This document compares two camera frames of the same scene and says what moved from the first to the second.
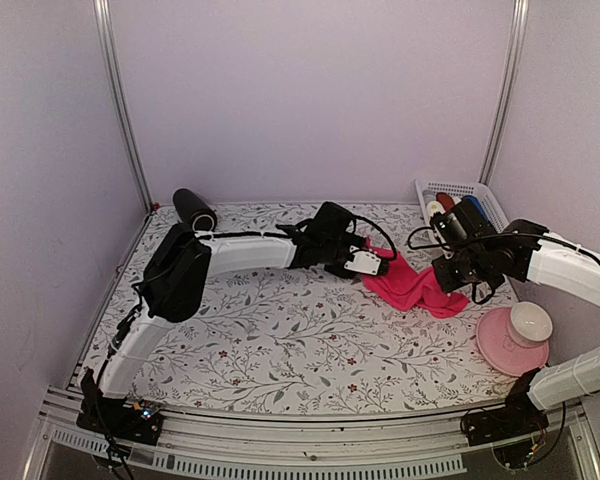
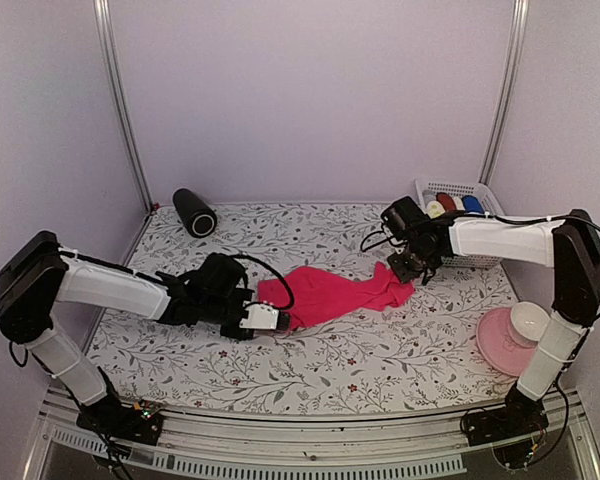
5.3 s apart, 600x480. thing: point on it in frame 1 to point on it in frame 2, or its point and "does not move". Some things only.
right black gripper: [448, 281] to [402, 273]
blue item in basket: [478, 203] does not move
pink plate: [500, 352] does not move
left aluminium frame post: [103, 15] does not move
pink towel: [407, 288] to [310, 294]
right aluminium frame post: [505, 105] does not move
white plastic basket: [489, 204] does not move
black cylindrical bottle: [193, 211] does not move
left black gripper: [356, 239] to [241, 335]
